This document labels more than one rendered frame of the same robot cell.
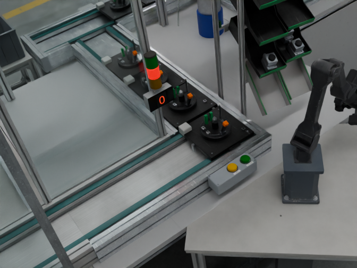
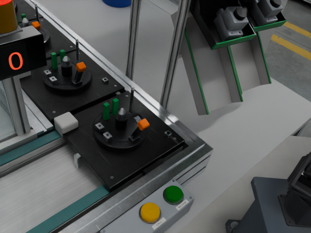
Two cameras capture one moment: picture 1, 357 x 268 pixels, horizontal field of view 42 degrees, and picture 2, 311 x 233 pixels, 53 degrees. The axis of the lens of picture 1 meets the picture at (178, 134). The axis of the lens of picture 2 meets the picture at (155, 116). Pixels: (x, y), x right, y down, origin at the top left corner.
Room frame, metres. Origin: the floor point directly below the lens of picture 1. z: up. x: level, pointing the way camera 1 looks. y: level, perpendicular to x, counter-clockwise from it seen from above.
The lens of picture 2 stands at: (0.97, -0.05, 1.56)
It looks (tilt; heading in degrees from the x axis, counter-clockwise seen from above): 44 degrees down; 340
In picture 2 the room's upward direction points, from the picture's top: 11 degrees clockwise
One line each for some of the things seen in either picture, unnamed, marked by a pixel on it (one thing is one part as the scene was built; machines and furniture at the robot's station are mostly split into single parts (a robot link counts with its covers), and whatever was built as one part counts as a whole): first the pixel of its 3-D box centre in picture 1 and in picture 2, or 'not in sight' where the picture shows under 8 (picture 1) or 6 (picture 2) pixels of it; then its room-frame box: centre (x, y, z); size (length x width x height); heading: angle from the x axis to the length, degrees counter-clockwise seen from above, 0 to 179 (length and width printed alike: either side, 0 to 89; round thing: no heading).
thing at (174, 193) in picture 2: (245, 159); (173, 195); (1.30, -0.26, 0.96); 0.04 x 0.04 x 0.02
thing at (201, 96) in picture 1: (181, 96); (66, 67); (1.72, -0.04, 1.01); 0.24 x 0.24 x 0.13; 29
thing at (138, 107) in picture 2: (215, 131); (120, 134); (1.50, -0.17, 0.96); 0.24 x 0.24 x 0.02; 29
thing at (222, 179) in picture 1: (232, 173); (148, 219); (1.27, -0.20, 0.93); 0.21 x 0.07 x 0.06; 119
